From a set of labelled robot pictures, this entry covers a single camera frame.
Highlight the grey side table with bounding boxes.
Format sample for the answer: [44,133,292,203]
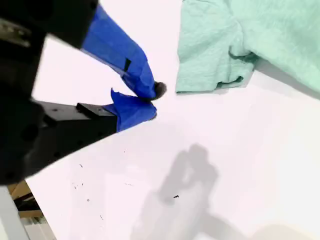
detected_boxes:
[0,186,30,240]

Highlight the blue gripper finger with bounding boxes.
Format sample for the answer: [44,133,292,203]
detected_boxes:
[46,0,168,102]
[41,87,158,161]

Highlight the pale green T-shirt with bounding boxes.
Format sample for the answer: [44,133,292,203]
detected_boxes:
[174,0,320,95]

